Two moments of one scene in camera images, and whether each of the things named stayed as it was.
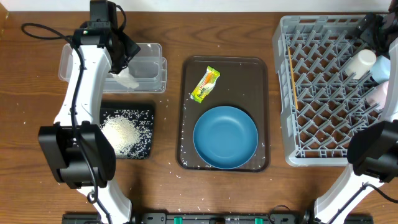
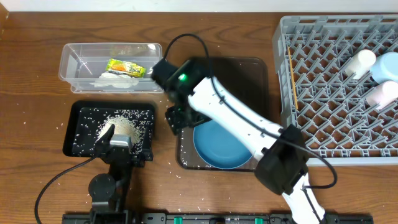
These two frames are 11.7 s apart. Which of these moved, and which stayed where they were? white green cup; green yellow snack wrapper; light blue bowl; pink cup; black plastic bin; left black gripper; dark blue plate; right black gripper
Moved: green yellow snack wrapper; left black gripper; right black gripper
Stayed: dark blue plate; black plastic bin; light blue bowl; white green cup; pink cup
